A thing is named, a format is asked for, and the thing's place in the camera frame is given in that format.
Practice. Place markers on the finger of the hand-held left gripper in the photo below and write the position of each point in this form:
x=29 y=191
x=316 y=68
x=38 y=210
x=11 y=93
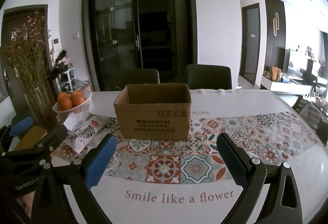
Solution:
x=20 y=127
x=55 y=137

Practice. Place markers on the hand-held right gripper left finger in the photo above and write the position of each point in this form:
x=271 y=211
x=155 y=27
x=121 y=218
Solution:
x=100 y=162

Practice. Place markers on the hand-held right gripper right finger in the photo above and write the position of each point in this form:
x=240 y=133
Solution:
x=233 y=162

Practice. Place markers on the brown cardboard box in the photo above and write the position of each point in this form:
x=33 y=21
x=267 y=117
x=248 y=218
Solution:
x=153 y=124

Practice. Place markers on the clear glass vase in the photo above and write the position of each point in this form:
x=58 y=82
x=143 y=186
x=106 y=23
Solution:
x=39 y=106

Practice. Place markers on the floral fabric tissue cover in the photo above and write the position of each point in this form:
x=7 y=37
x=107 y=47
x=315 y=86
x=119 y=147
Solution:
x=84 y=131

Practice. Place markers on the orange fruit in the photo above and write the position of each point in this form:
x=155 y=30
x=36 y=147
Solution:
x=78 y=98
x=64 y=102

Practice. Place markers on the white fruit basket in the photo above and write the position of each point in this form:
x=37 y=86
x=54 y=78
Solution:
x=84 y=107

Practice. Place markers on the white storage shelf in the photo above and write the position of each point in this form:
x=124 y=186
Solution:
x=65 y=75

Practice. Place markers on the dried flower bouquet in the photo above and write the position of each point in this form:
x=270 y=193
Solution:
x=25 y=47

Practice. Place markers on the white patterned tablecloth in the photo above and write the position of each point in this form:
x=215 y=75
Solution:
x=166 y=211

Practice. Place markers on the dark side chair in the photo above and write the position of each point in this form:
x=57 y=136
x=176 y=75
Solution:
x=307 y=114

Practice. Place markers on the dark dining chair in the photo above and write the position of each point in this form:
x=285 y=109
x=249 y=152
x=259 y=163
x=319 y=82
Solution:
x=208 y=76
x=135 y=78

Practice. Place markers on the white intercom panel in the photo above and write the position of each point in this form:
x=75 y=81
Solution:
x=57 y=44

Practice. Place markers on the white low cabinet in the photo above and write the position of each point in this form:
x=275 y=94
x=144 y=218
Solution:
x=281 y=85

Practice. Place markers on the glass vase dried flowers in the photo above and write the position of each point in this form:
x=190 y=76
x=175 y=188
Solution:
x=7 y=21

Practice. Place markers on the grey interior door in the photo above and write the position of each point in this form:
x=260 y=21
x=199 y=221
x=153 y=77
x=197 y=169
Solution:
x=252 y=42

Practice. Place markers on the dark glass sliding door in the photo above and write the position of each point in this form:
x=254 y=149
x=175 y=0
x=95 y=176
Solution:
x=128 y=21

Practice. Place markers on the white wall switch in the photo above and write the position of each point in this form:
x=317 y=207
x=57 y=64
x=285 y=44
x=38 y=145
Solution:
x=75 y=35

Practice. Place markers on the gold loop wall decor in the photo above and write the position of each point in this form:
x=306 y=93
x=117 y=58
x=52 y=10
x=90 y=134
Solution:
x=276 y=24

